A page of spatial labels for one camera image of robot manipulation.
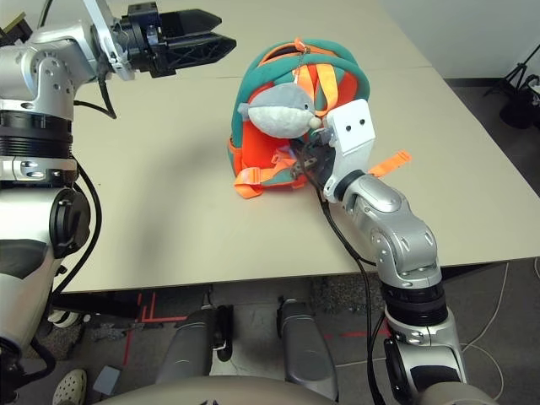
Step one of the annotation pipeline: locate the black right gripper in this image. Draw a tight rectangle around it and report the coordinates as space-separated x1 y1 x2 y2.
289 140 338 187

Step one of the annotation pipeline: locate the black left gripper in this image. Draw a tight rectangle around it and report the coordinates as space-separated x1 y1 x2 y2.
112 1 238 80

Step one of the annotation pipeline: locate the orange teal backpack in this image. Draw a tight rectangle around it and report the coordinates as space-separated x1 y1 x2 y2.
227 36 413 200

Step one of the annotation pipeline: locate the grey white plush whale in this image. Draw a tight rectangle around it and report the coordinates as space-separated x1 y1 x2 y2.
237 82 325 140

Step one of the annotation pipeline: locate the grey right robot leg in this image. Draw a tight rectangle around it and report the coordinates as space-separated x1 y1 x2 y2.
276 297 339 402

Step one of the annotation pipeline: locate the grey robot leg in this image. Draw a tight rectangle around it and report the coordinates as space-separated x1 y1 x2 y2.
276 297 339 402
154 303 235 384

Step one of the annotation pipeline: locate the grey left robot leg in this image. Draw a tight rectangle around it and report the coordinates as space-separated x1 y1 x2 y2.
154 303 235 384

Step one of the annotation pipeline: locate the black bag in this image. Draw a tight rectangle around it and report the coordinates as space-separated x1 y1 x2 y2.
499 78 540 130

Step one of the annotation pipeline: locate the black tripod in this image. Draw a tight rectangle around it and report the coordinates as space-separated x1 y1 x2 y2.
483 45 540 99

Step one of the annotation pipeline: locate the grey robot torso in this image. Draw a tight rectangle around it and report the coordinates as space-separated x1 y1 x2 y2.
94 374 338 405

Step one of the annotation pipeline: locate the white black sneaker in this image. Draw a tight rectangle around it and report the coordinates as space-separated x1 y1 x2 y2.
47 309 84 330

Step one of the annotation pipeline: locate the grey foot pedal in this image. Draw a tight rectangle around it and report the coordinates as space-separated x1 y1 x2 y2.
93 364 123 394

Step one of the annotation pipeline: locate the white perforated clog shoe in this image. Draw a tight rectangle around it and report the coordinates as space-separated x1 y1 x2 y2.
52 367 89 405

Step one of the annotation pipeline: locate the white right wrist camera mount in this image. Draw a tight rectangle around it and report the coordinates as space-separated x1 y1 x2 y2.
321 100 377 203

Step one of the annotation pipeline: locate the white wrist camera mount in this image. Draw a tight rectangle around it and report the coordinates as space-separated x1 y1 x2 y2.
321 100 377 203
81 0 139 82

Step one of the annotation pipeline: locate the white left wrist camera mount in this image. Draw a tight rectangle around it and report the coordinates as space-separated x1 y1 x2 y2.
81 0 139 82

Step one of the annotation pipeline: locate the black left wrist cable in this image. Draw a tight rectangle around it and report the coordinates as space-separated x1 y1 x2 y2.
73 74 118 122

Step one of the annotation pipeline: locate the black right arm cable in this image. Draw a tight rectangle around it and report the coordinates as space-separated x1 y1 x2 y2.
305 168 392 405

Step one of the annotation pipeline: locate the black left elbow cable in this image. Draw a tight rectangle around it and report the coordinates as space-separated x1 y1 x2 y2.
49 163 104 299

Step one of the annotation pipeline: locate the white floor cable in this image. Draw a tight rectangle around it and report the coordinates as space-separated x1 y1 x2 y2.
458 260 540 400

